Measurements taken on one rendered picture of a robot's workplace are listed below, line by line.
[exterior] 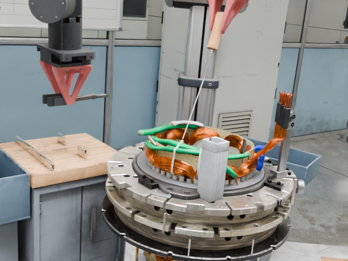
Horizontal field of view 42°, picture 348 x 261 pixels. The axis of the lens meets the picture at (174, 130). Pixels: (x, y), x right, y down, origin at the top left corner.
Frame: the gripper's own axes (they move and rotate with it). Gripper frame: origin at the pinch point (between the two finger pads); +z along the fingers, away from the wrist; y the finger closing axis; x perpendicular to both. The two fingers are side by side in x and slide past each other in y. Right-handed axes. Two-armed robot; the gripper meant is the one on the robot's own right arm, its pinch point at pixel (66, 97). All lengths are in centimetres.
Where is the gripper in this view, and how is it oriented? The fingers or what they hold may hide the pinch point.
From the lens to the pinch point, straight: 84.8
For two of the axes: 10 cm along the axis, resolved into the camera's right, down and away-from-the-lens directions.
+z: -0.7, 9.4, 3.4
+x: 7.8, -1.6, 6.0
